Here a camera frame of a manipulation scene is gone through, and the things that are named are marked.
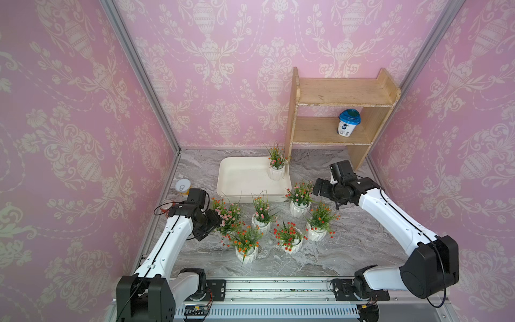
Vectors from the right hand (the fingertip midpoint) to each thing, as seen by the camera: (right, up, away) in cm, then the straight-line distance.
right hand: (323, 190), depth 84 cm
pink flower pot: (-9, -3, -1) cm, 10 cm away
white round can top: (-65, +1, +13) cm, 66 cm away
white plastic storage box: (-38, +4, +23) cm, 44 cm away
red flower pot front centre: (-16, -16, -11) cm, 25 cm away
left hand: (-44, -15, -2) cm, 47 cm away
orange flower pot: (-3, -11, -6) cm, 13 cm away
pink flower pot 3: (-39, -8, -7) cm, 40 cm away
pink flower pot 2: (-26, -9, -7) cm, 28 cm away
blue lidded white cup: (+14, +32, +8) cm, 36 cm away
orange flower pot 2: (-31, -18, -11) cm, 38 cm away
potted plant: (-18, +12, +14) cm, 26 cm away
